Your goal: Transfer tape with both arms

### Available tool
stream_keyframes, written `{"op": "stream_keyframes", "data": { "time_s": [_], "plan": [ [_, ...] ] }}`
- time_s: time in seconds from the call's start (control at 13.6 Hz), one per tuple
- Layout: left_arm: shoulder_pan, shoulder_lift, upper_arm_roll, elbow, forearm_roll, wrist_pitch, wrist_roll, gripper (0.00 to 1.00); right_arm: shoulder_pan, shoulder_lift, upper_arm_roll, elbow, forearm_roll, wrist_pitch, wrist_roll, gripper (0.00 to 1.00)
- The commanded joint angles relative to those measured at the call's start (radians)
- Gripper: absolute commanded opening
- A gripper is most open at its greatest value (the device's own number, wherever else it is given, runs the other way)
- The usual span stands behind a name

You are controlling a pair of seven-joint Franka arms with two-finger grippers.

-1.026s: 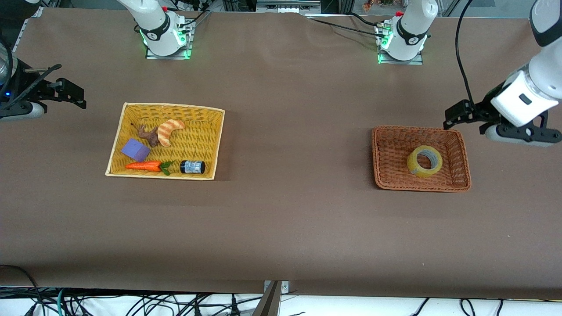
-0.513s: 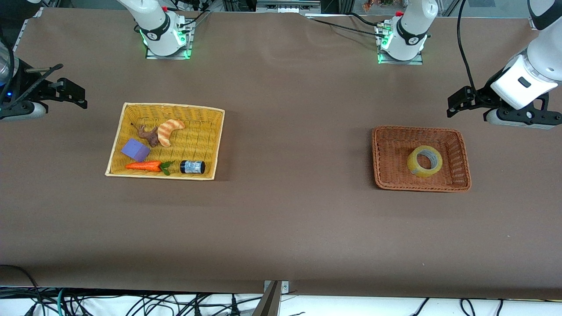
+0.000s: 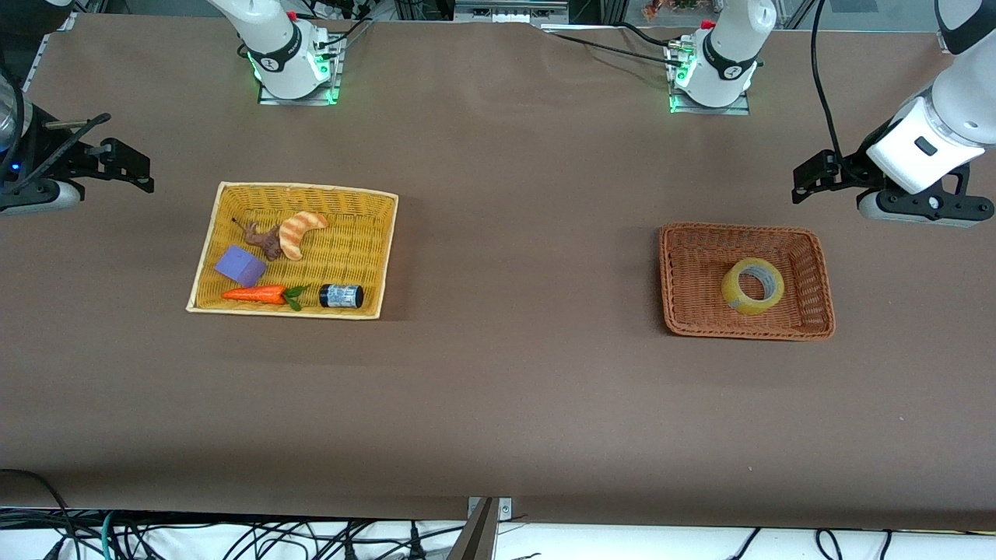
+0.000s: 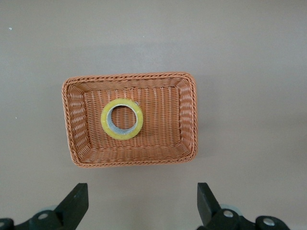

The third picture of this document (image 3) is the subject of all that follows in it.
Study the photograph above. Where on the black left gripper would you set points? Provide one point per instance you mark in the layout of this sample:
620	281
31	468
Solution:
850	167

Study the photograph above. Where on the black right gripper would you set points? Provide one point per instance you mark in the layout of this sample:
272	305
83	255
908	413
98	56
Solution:
64	158

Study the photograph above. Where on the clear yellowish tape roll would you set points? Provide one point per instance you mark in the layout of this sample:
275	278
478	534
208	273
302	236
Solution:
735	292

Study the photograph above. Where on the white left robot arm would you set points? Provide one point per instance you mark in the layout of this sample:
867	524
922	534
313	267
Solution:
926	148

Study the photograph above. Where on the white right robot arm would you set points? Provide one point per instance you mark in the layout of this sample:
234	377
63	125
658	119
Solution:
280	54

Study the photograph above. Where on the purple cube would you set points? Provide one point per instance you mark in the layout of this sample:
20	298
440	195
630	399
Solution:
240	264

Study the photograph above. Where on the brown toy figure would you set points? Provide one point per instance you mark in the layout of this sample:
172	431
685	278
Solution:
264	239

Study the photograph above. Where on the brown wicker basket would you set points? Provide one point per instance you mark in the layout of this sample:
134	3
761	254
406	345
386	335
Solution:
700	295

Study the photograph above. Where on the toy croissant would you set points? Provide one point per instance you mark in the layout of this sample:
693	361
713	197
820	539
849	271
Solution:
298	231

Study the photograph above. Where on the orange toy carrot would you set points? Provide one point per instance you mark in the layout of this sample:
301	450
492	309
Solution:
257	294

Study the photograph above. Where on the yellow wicker basket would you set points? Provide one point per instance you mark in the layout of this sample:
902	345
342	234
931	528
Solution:
292	250

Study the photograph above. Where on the small black jar blue label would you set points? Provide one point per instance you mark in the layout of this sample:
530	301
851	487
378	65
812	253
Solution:
340	296

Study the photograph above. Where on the white power strip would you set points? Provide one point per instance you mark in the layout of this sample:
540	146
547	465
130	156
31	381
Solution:
338	9

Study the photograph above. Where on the dark metal bar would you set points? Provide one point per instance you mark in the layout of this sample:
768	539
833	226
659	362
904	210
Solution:
475	537

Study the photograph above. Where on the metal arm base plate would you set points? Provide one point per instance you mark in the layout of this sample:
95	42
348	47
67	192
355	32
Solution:
331	74
678	97

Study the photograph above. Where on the metal table edge bracket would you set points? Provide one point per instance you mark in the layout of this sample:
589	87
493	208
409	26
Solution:
504	507

